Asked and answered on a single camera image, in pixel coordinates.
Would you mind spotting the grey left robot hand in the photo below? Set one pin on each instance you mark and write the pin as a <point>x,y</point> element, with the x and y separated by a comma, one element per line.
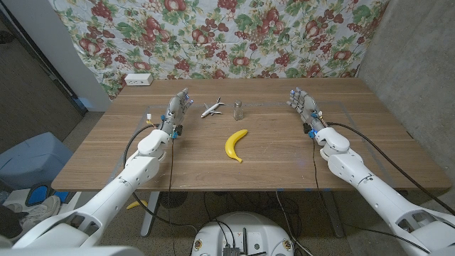
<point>175,112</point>

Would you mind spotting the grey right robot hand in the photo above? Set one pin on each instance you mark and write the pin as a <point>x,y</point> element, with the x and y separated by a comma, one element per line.
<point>308,108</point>

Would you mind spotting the clear glass salt shaker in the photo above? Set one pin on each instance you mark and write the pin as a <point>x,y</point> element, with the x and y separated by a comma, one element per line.
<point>238,113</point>

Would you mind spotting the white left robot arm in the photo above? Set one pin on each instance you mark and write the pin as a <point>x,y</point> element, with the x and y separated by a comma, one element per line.
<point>117,192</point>

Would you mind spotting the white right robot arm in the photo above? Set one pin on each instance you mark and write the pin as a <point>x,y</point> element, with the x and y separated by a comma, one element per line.
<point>373,192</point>

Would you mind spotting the white toy airplane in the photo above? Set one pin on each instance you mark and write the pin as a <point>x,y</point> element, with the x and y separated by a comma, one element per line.
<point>212,108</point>

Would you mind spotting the yellow banana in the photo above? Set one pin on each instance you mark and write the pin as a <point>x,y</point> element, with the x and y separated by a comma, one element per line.
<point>231,145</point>

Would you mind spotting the white power strip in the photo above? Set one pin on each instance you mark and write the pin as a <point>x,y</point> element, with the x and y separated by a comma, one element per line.
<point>138,79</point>

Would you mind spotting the floral fruit print backdrop cloth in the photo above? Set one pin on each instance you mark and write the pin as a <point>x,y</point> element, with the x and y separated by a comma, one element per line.
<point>213,35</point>

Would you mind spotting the black round floor fan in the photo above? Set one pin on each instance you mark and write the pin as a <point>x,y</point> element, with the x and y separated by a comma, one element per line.
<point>173,198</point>

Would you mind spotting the small yellow floor object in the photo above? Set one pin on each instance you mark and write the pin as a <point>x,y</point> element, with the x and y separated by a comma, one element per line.
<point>136,204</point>

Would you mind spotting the grey table leg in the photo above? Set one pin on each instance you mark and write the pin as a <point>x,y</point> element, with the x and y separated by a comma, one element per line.
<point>336,220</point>

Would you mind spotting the white table leg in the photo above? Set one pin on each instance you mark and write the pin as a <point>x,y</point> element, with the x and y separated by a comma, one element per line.
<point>146,227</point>

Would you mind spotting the white robot torso base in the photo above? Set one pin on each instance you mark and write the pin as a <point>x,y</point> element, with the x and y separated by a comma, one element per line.
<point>245,227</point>

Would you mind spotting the blue-grey plastic bin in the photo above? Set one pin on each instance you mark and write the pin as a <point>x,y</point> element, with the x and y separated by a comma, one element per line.
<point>32,160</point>

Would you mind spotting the blue padded black item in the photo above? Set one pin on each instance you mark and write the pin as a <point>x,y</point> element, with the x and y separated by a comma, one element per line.
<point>37,195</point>

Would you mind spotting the grey sneaker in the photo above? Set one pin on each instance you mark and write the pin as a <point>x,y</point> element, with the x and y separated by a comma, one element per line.
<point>42,209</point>

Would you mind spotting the black bag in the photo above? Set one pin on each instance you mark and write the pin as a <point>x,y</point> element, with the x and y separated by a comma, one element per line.
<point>9,222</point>

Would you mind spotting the black door frame strip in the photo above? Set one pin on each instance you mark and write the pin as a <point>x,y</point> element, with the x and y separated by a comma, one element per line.
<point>76,103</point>

